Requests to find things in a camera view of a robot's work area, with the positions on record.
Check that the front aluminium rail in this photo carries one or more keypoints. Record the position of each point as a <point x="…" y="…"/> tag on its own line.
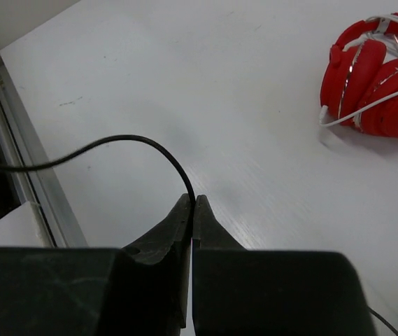
<point x="43" y="187"/>

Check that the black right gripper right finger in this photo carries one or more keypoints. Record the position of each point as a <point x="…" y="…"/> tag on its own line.
<point x="238" y="291"/>

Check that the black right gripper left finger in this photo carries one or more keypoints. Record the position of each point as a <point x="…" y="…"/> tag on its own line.
<point x="140" y="289"/>

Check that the red headphones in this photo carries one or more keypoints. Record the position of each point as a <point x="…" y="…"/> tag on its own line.
<point x="360" y="85"/>

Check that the white front cover panel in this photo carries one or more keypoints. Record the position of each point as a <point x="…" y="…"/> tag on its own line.
<point x="24" y="227"/>

